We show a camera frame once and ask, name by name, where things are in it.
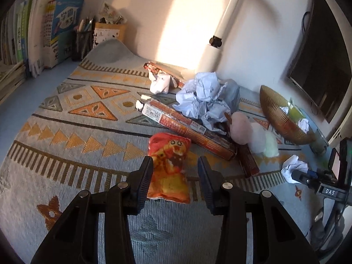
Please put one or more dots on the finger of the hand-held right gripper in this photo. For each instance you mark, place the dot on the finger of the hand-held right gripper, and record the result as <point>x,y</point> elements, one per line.
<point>304,178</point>

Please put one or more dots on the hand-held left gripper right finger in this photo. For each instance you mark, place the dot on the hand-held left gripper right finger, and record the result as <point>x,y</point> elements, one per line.
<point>205,183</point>

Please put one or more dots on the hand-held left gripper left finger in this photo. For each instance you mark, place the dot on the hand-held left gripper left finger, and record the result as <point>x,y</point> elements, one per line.
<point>143,183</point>

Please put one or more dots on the small white paper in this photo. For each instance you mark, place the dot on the small white paper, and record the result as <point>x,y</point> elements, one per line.
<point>293,167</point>
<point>304,123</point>

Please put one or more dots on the orange snack bag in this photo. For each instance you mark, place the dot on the orange snack bag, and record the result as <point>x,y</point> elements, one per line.
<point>169,167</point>

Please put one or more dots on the small dark red box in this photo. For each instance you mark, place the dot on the small dark red box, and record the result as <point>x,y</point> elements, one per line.
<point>249,161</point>

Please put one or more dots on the long red orange box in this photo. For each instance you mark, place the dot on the long red orange box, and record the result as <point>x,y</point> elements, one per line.
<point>187,128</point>

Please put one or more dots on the pastel plush toy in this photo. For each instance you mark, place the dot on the pastel plush toy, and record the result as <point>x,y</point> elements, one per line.
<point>243,129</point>

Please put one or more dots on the gold ribbed bowl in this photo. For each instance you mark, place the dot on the gold ribbed bowl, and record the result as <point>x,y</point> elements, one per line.
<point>277,115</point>

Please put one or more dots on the white printed paper bag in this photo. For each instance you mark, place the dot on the white printed paper bag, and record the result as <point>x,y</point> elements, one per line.
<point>159,84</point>

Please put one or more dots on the brown snack wrapper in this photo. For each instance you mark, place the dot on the brown snack wrapper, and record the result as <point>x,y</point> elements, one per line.
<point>167,70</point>

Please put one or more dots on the glass jar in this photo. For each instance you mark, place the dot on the glass jar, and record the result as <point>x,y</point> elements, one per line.
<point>319,143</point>

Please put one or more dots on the green packet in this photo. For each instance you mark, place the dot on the green packet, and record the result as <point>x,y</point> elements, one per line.
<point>293,111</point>

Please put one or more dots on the patterned woven mat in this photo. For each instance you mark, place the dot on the patterned woven mat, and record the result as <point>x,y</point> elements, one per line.
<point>90,132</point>

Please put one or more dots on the large crumpled white paper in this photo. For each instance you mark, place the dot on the large crumpled white paper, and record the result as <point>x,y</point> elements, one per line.
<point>196,99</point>

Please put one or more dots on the crumpled grey-blue paper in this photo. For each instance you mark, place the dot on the crumpled grey-blue paper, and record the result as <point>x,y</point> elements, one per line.
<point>228,93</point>

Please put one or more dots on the black monitor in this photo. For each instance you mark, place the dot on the black monitor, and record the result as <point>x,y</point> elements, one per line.
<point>324,60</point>

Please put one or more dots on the black mesh pen holder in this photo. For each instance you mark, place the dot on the black mesh pen holder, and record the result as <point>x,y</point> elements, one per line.
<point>81,45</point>

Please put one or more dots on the brown cardboard box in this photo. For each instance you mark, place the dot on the brown cardboard box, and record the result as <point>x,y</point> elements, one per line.
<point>110,34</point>

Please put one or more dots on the stack of flat books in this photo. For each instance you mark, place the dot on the stack of flat books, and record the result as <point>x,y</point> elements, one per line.
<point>11,81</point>

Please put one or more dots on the bunch of pens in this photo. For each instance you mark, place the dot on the bunch of pens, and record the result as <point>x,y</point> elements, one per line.
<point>85,24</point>

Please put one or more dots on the blue book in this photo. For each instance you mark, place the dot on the blue book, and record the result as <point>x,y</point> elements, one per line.
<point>64,30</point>

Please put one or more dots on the row of upright books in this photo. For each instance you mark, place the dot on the row of upright books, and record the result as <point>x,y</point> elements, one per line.
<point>16,33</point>

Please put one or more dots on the white booklets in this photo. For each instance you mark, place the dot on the white booklets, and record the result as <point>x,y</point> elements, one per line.
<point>41,13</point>

